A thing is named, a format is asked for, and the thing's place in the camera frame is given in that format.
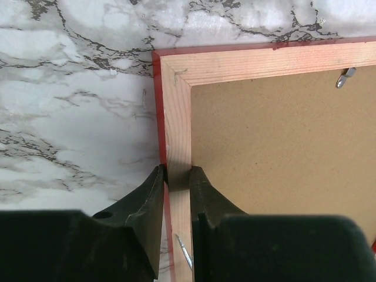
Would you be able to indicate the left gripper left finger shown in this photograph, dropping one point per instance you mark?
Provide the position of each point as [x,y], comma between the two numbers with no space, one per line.
[121,241]

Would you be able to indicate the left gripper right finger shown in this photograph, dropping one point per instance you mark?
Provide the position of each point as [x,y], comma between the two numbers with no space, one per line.
[231,245]

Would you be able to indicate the red wooden picture frame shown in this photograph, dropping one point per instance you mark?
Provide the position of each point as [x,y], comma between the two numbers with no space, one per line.
[278,129]

